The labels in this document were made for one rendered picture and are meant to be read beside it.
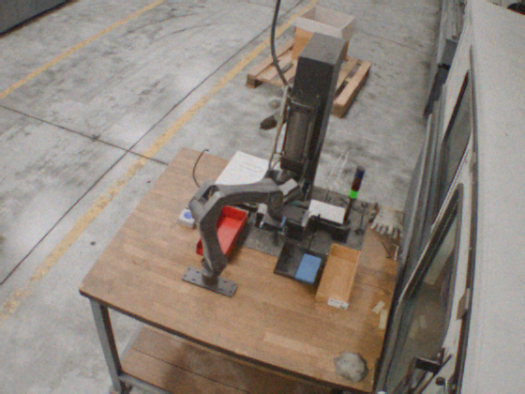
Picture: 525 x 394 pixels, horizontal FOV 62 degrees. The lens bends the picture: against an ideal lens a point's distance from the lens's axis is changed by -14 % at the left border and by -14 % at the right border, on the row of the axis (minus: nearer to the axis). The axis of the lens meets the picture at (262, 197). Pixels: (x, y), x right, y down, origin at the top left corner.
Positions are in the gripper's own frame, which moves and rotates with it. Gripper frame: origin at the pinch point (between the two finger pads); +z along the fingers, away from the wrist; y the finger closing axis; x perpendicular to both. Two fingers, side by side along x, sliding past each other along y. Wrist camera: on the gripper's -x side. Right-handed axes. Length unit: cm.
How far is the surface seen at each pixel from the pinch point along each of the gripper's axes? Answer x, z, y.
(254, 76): 94, 224, 189
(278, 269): -7.4, 5.4, -17.1
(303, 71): 5, -37, 42
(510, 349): -61, -97, -37
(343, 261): -30.1, 14.6, -3.6
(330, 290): -28.6, 6.0, -18.1
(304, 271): -16.7, 6.3, -14.4
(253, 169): 22, 36, 29
